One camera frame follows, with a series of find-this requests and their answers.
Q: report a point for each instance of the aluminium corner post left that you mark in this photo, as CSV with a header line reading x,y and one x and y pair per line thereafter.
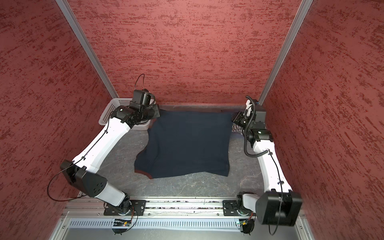
x,y
79,33

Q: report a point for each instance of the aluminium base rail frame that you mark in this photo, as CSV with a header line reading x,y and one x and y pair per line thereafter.
x,y
172,208

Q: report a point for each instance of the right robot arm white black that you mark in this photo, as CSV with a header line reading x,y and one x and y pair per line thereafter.
x,y
279,205

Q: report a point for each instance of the aluminium corner post right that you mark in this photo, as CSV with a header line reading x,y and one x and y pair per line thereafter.
x,y
290,37

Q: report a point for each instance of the aluminium corner post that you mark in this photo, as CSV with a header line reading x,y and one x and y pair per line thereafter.
x,y
290,37
79,33

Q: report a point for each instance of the white plastic laundry basket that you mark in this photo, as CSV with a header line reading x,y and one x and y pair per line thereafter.
x,y
117,102

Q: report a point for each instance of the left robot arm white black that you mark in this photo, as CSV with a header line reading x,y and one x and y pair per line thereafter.
x,y
82,171

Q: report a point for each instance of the white perforated cable duct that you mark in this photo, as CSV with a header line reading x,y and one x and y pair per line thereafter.
x,y
169,224

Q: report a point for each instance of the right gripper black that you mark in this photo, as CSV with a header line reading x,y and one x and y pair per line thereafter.
x,y
236,119

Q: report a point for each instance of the dark navy maroon-trimmed tank top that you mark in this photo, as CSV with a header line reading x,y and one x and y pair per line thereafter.
x,y
182,143

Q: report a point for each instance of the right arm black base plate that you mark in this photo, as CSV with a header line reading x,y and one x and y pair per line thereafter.
x,y
230,209

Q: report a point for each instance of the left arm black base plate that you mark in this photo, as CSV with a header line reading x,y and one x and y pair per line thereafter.
x,y
136,207

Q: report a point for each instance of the left small circuit board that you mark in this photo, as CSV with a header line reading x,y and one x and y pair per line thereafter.
x,y
122,223

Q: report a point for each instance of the grey-blue tank top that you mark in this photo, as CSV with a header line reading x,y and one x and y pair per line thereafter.
x,y
236,129

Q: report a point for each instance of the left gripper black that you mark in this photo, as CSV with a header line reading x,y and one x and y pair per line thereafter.
x,y
157,114

